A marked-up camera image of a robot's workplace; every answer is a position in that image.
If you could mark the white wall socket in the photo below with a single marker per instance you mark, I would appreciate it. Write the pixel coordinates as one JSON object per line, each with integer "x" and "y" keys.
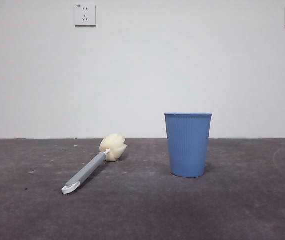
{"x": 85, "y": 15}

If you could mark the blue ribbed plastic cup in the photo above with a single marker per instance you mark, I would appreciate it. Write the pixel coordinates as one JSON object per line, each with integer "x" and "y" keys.
{"x": 188, "y": 147}

